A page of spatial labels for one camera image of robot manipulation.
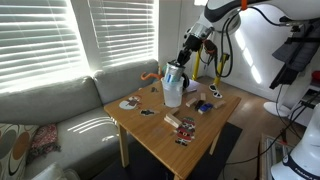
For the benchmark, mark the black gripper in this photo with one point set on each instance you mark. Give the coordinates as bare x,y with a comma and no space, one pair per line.
191,44

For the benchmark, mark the silver metal cup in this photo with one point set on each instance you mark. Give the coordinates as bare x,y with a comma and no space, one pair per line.
173,72

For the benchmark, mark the translucent plastic cup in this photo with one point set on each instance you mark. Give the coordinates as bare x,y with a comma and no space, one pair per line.
172,93

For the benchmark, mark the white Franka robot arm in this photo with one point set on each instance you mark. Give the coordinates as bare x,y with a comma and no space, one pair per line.
217,13

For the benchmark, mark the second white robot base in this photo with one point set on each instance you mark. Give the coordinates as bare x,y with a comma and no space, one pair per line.
303,162

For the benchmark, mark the paper booklet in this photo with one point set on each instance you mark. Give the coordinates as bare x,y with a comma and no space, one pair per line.
191,88

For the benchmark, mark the orange toy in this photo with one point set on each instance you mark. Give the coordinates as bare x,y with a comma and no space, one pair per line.
158,75

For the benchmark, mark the black white sunglasses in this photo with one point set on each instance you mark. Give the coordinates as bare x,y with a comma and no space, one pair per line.
215,91

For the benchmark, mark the light wooden block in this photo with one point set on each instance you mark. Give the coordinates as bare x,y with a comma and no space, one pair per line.
191,102

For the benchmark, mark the blue block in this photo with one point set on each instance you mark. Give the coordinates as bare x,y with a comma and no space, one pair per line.
205,107

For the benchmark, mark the wooden block right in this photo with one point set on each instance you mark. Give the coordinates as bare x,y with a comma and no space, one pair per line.
219,104

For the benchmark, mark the small dark sticker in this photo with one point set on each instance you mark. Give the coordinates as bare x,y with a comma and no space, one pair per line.
147,112

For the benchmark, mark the right window blind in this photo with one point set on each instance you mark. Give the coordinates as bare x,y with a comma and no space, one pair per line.
125,30

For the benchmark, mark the window blind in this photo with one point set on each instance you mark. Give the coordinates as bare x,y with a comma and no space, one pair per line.
39,43
125,30

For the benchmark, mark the snowman sticker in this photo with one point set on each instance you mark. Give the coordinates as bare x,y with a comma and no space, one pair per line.
130,103

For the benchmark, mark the santa nutcracker sticker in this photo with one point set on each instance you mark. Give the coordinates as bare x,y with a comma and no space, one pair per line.
185,131

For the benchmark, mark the wooden table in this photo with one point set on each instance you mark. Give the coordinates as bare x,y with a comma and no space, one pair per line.
158,136

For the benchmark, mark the dark rug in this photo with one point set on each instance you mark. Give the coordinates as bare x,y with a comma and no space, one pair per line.
144,166

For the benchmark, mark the grey sofa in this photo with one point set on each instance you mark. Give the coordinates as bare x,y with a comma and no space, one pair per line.
86,133

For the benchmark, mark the left window blind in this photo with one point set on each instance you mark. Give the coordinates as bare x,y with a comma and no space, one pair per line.
39,43

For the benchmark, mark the red floral cloth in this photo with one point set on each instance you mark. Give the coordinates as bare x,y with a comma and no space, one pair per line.
44,142

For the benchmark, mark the patterned circle cushion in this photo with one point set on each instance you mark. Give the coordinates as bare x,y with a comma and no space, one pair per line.
15,142

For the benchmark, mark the yellow stanchion post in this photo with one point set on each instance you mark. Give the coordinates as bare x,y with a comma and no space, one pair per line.
196,66
220,68

